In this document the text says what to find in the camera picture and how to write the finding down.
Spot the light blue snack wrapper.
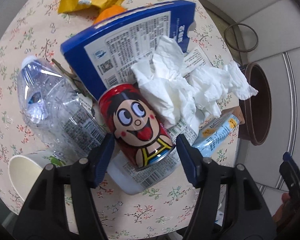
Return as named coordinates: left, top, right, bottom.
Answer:
left=192, top=112, right=240, bottom=157

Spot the crushed clear plastic bottle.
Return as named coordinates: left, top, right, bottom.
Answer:
left=17, top=56, right=106, bottom=160

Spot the white paper cup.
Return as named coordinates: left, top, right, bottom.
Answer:
left=7, top=149, right=67, bottom=202

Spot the blue cardboard box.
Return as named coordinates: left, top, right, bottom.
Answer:
left=61, top=0, right=196, bottom=100

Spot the white tissue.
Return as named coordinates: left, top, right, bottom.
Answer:
left=131, top=35, right=196, bottom=128
left=188, top=61, right=258, bottom=118

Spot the floral tablecloth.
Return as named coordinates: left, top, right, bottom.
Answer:
left=0, top=0, right=232, bottom=239

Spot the white printed plastic wrapper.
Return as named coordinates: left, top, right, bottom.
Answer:
left=107, top=117, right=200, bottom=195

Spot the brown round trash bin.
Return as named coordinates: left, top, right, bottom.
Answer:
left=238, top=63, right=272, bottom=146

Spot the dark hoop ring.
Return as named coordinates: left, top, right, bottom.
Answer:
left=223, top=23, right=259, bottom=53

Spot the person's right hand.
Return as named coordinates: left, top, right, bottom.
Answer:
left=272, top=193, right=290, bottom=226

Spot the red cartoon drink can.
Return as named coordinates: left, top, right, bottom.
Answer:
left=98, top=83, right=175, bottom=170

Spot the orange peel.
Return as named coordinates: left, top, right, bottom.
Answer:
left=93, top=4, right=127, bottom=24

